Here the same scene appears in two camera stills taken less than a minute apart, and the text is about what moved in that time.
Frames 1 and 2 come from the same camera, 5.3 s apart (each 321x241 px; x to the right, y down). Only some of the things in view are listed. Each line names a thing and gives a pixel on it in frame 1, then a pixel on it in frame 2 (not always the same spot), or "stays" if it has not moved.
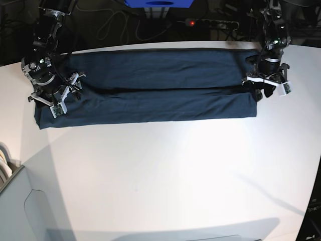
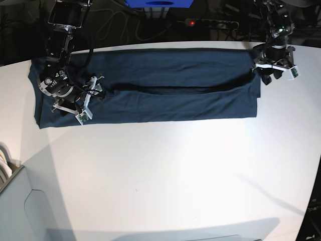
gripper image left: (56, 93) -> (78, 102)
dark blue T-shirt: (114, 85) stays
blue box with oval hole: (159, 4) stays
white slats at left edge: (6, 163) stays
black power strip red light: (212, 23) stays
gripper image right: (271, 73) -> (278, 55)
